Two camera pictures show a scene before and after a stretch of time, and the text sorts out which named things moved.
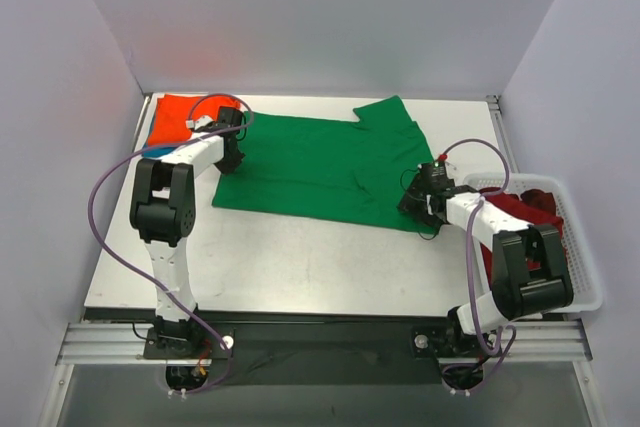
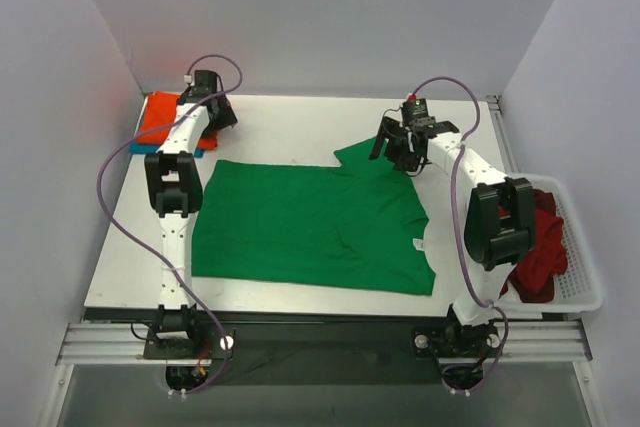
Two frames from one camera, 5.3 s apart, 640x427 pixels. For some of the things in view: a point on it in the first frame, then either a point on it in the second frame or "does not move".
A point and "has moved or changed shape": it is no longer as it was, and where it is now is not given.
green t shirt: [328, 168] has moved or changed shape
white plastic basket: [585, 288] does not move
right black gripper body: [415, 200] → [392, 136]
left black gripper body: [230, 159] → [223, 113]
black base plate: [316, 352] does not move
